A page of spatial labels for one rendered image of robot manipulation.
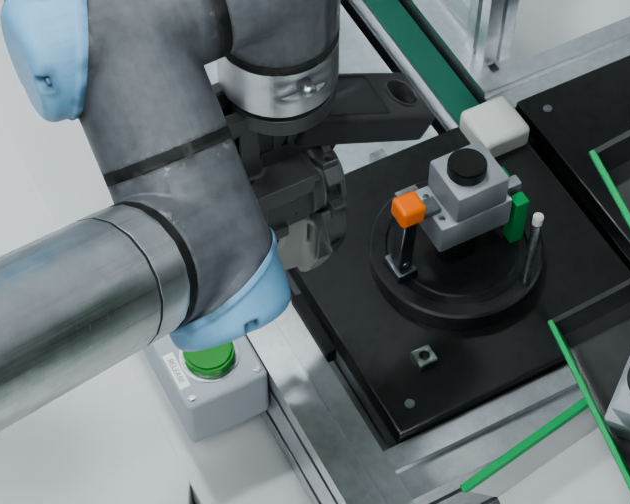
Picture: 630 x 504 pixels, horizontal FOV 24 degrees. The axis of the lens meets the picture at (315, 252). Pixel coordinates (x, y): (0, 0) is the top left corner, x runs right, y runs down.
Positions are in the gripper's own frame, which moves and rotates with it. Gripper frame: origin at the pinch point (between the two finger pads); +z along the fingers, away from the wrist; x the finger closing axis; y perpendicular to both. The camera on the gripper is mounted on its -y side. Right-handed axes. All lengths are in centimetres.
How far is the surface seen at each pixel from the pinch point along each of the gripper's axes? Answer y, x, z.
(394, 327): -5.6, 3.7, 9.4
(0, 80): 11, -46, 20
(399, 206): -7.5, 0.2, -1.2
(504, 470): -4.4, 20.7, 3.2
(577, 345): -6.9, 21.7, -12.9
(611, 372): -7.4, 24.4, -13.3
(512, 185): -17.5, 0.6, 1.9
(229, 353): 7.0, -0.1, 9.2
